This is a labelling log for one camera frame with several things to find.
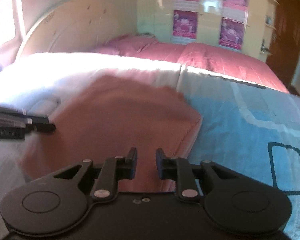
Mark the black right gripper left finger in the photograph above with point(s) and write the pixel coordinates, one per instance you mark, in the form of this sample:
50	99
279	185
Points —
100	181

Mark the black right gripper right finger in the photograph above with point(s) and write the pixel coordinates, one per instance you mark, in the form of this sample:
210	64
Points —
191	180

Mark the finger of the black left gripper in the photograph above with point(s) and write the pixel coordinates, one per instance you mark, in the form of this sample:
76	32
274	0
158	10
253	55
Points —
16	124

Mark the blue white patterned blanket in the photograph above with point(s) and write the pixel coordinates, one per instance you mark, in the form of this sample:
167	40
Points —
248	128

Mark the cream round headboard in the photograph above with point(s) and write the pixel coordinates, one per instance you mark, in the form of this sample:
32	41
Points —
79	26

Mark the pink bedspread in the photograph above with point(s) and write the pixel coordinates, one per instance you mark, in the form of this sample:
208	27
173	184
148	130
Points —
215	59

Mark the pink pillow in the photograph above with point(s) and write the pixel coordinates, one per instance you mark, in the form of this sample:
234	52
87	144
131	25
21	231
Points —
125	45

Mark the lower right purple poster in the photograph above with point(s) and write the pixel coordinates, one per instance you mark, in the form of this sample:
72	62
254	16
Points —
231	33

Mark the brown wooden door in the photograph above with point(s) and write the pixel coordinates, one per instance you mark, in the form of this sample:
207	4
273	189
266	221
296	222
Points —
285	41

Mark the lower left purple poster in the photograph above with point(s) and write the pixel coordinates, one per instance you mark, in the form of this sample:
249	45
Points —
185	24

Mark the cream glossy wardrobe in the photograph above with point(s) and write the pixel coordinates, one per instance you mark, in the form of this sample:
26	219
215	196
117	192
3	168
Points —
156	17

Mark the upper right purple poster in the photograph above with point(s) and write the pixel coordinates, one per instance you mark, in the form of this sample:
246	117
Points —
236	10

